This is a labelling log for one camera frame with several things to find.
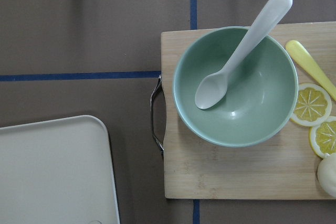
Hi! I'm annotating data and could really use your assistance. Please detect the lemon slice near garlic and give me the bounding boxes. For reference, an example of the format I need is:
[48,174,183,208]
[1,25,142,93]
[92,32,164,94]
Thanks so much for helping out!
[309,116,335,159]

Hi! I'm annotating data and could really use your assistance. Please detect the yellow plastic knife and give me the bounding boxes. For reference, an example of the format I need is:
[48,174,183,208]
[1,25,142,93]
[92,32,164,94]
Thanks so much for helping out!
[285,40,335,100]

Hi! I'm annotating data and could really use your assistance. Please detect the cream rabbit serving tray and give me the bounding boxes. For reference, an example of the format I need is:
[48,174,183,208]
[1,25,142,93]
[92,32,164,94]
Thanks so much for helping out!
[1,115,120,223]

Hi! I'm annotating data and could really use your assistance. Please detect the white plastic spoon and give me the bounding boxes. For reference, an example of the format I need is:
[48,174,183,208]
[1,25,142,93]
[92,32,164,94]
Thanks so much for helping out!
[195,0,293,110]

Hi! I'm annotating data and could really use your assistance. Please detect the lemon slice near bowl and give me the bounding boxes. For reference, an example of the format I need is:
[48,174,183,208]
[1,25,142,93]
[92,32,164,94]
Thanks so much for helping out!
[290,83,332,127]

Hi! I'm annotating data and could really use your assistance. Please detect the green bowl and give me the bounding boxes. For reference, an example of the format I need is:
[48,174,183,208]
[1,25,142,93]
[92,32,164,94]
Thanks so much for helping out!
[173,27,298,147]

